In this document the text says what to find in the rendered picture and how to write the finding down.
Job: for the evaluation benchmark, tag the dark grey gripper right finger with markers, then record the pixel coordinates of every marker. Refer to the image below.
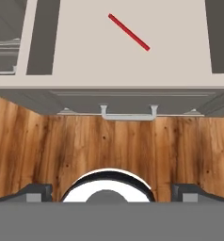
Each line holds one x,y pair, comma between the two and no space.
189,192

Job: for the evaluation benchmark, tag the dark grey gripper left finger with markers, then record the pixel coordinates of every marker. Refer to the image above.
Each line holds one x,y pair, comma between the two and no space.
35,192

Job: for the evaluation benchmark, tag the grey drawer front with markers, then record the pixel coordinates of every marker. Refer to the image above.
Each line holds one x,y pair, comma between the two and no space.
129,101

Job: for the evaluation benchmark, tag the red straw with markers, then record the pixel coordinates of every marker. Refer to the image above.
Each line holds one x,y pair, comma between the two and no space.
129,32

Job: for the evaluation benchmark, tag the white and black round base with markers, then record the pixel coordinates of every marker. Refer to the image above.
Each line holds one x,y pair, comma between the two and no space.
107,188

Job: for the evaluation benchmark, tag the grey cupboard door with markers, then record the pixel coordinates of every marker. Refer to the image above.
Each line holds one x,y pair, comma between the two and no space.
4,34

